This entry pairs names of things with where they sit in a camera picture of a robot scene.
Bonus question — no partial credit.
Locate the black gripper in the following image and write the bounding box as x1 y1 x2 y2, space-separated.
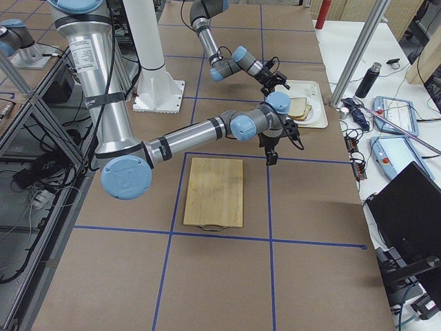
258 133 280 166
256 68 289 97

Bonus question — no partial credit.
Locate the brown bread slice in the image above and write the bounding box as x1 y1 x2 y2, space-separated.
288 97 307 118

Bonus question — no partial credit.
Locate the white round plate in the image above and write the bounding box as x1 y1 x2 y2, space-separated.
287 97 322 125

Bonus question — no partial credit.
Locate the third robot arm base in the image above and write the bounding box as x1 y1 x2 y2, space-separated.
1 19 52 70

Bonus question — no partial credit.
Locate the bread slice under egg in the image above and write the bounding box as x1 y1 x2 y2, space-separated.
293 104 312 121

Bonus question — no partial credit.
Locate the cream bear tray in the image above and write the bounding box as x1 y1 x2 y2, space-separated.
275 80 328 129

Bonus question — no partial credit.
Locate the wooden cutting board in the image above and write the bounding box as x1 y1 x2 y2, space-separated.
183 158 244 231

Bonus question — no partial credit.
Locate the small metal cup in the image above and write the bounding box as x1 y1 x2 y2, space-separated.
338 107 349 120

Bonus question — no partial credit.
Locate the red bottle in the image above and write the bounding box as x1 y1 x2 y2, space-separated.
315 0 331 30

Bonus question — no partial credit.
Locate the black water bottle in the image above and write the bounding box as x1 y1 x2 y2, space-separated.
355 62 382 99

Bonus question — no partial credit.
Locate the lower blue teach pendant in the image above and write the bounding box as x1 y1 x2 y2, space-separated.
369 135 434 180

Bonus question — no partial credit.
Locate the blue teach pendant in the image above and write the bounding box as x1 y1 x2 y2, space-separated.
373 96 419 136
369 135 434 180

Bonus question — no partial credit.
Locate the upper blue teach pendant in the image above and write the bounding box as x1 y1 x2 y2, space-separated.
373 96 419 136

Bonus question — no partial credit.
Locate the black laptop screen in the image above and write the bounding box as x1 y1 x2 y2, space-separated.
366 161 441 304

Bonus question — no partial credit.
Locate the black monitor stand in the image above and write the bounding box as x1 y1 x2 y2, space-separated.
375 248 440 307

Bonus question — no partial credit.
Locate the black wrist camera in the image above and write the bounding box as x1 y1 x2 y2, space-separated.
285 119 300 140

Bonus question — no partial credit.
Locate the aluminium frame post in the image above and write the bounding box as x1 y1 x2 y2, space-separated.
329 0 391 108

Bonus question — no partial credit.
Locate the white pedestal column base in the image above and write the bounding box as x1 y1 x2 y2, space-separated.
123 0 185 114

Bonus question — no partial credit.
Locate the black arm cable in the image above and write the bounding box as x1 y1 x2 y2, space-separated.
103 13 118 101

